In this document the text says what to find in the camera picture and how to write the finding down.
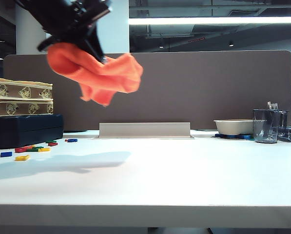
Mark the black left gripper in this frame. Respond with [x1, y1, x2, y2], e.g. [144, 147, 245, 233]
[37, 0, 113, 63]

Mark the orange microfibre cloth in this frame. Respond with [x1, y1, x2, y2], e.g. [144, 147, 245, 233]
[47, 41, 144, 107]

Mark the white column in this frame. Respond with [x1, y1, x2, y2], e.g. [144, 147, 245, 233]
[15, 4, 47, 55]

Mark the brown cartoon print box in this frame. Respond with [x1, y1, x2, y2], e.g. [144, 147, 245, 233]
[0, 76, 54, 101]
[0, 98, 54, 117]

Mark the brown desk partition panel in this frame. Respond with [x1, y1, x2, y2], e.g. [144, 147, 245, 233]
[3, 50, 291, 132]

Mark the dark blue case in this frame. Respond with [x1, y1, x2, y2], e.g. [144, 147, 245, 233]
[0, 114, 64, 150]

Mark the ceiling light strip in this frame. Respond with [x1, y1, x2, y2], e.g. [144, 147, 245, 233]
[128, 16, 291, 25]

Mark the white bowl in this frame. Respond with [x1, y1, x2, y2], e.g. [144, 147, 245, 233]
[213, 118, 255, 136]

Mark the grey transparent cup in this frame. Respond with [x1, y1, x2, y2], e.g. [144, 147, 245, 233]
[252, 109, 280, 144]

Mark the clear plastic holder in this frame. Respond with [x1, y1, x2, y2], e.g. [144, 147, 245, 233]
[278, 110, 290, 130]

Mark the grey cable tray flap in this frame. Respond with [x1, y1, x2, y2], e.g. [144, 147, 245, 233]
[98, 122, 192, 138]

